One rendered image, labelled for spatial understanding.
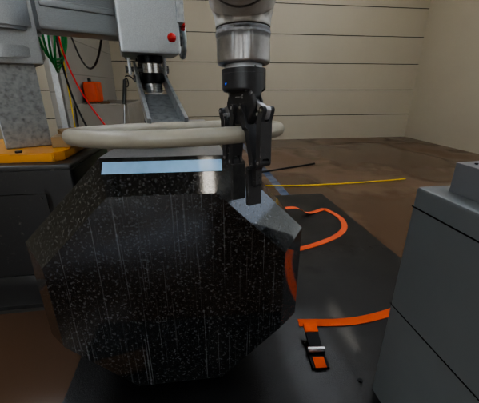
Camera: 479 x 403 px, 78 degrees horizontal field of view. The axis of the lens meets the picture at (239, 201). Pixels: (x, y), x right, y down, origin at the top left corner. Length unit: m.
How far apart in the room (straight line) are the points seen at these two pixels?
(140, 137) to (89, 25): 1.40
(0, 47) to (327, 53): 5.88
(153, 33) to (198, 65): 5.00
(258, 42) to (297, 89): 6.09
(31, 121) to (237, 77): 1.39
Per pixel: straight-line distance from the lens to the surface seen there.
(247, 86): 0.51
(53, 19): 1.83
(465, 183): 0.92
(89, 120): 4.25
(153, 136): 0.50
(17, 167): 1.60
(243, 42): 0.51
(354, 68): 7.08
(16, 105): 1.78
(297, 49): 6.62
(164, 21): 1.30
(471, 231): 0.85
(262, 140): 0.50
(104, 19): 1.90
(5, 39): 1.75
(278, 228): 0.94
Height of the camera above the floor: 1.06
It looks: 21 degrees down
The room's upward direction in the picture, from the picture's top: straight up
